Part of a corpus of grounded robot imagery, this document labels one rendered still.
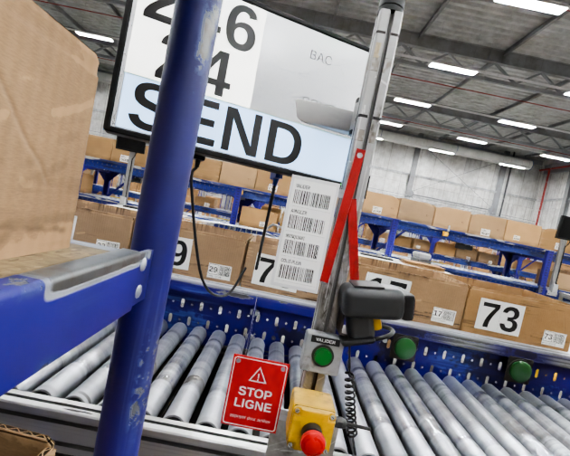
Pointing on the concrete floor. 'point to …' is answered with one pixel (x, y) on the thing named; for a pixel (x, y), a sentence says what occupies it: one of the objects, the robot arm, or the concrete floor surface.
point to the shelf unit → (109, 261)
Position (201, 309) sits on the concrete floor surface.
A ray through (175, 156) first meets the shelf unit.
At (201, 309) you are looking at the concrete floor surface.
